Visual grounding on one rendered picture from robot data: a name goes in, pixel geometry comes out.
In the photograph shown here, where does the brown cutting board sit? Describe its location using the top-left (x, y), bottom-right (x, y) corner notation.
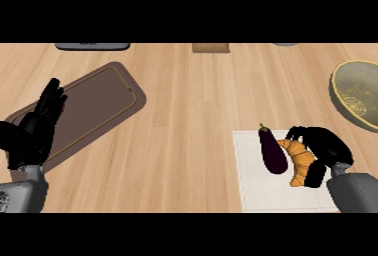
top-left (3, 61), bottom-right (148, 183)

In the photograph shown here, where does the white placemat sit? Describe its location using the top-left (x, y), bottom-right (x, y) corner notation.
top-left (232, 129), bottom-right (343, 213)

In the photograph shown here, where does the dark grey appliance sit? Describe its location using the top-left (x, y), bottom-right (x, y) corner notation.
top-left (54, 42), bottom-right (132, 52)

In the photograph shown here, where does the brown wooden block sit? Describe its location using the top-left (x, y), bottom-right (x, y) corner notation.
top-left (191, 42), bottom-right (232, 54)

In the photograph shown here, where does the purple eggplant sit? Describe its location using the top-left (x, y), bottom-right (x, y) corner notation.
top-left (257, 122), bottom-right (290, 175)

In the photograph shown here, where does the yellow rimmed bowl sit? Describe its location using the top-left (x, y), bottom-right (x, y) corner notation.
top-left (328, 59), bottom-right (378, 132)

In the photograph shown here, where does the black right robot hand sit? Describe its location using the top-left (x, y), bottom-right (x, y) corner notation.
top-left (284, 125), bottom-right (356, 189)

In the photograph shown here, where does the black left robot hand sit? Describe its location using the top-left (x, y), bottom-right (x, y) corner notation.
top-left (0, 77), bottom-right (70, 171)

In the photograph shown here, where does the golden croissant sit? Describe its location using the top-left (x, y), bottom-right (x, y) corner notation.
top-left (276, 138), bottom-right (319, 188)

